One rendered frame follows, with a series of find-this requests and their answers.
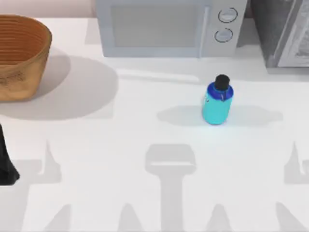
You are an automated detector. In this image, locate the microwave oven door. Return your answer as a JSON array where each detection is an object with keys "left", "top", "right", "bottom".
[{"left": 96, "top": 0, "right": 210, "bottom": 59}]

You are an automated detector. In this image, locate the wooden basket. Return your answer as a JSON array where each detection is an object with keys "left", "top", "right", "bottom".
[{"left": 0, "top": 14, "right": 53, "bottom": 102}]

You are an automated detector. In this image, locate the pale microwave oven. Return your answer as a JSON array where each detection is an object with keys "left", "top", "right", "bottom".
[{"left": 95, "top": 0, "right": 249, "bottom": 59}]

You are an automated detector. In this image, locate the grey cabinet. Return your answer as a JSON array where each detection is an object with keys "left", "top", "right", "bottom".
[{"left": 250, "top": 0, "right": 309, "bottom": 69}]

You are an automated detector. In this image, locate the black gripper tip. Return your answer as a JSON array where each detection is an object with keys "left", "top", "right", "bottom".
[{"left": 0, "top": 123, "right": 20, "bottom": 186}]

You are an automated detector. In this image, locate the cyan bottle with black cap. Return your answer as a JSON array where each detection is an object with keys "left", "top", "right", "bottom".
[{"left": 201, "top": 74, "right": 234, "bottom": 126}]

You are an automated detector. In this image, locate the microwave oven door handle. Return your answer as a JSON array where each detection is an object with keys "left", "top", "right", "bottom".
[{"left": 198, "top": 6, "right": 210, "bottom": 59}]

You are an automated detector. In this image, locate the microwave oven knob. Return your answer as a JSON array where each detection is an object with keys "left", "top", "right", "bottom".
[
  {"left": 214, "top": 28, "right": 234, "bottom": 44},
  {"left": 218, "top": 7, "right": 239, "bottom": 24}
]

